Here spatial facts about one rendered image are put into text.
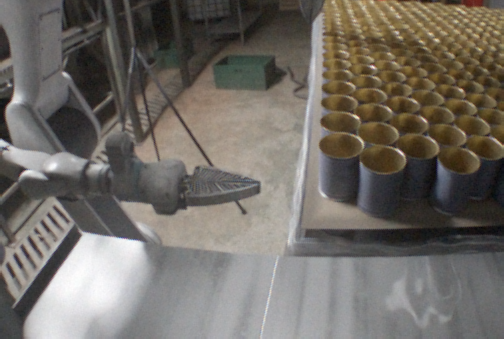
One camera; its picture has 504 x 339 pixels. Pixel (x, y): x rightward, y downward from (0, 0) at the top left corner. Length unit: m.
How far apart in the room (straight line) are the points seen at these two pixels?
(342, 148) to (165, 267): 0.32
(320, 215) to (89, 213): 0.60
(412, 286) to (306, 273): 0.14
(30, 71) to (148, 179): 0.38
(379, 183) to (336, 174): 0.07
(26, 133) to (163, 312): 0.51
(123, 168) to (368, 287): 0.41
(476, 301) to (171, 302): 0.39
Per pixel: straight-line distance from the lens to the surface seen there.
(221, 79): 4.07
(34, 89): 0.82
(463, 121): 0.67
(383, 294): 0.47
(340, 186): 0.54
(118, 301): 0.51
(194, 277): 0.50
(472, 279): 0.52
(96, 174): 0.65
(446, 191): 0.54
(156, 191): 0.58
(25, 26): 0.78
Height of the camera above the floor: 1.45
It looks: 31 degrees down
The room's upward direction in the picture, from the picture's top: 7 degrees counter-clockwise
